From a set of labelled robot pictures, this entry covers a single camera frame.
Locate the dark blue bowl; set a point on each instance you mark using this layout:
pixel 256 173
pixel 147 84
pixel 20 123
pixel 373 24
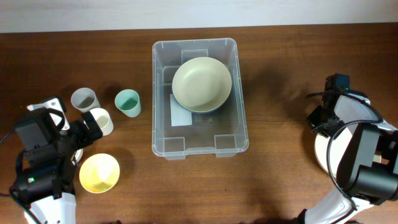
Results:
pixel 201 101

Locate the yellow small bowl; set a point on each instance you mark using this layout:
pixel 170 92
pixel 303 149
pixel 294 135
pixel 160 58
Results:
pixel 99 173

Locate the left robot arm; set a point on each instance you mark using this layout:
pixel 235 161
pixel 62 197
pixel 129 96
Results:
pixel 46 167

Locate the clear plastic storage bin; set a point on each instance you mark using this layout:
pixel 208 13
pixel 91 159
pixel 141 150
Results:
pixel 222 132

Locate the cream bowl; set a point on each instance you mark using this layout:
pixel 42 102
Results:
pixel 202 74
pixel 337 150

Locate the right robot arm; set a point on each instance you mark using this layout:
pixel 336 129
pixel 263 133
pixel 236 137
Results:
pixel 358 150

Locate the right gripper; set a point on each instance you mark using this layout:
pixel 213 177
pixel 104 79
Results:
pixel 311 117

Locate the mint green cup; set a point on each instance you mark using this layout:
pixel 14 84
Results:
pixel 128 102

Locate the white small bowl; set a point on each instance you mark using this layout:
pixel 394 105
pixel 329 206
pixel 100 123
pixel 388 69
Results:
pixel 78 155

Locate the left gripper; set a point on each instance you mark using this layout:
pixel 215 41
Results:
pixel 86 138

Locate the cream cup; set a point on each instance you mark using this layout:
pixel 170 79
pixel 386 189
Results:
pixel 103 120

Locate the grey cup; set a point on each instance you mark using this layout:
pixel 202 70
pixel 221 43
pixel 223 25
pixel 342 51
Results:
pixel 84 99

